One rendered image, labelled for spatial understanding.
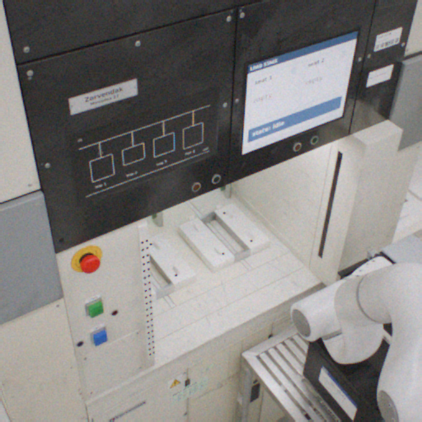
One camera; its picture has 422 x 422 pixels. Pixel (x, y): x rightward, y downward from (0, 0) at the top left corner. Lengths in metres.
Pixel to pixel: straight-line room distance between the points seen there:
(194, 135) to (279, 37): 0.25
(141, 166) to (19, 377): 0.55
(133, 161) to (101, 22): 0.28
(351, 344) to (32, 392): 0.72
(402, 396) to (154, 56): 0.66
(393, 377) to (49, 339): 0.77
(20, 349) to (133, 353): 0.33
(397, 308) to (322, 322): 0.35
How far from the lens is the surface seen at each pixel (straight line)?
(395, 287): 0.99
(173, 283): 1.84
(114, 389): 1.68
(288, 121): 1.39
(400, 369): 0.91
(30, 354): 1.43
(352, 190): 1.65
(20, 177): 1.12
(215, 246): 1.94
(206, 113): 1.23
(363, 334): 1.23
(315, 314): 1.30
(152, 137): 1.19
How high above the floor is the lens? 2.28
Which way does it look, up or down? 42 degrees down
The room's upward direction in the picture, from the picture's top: 2 degrees clockwise
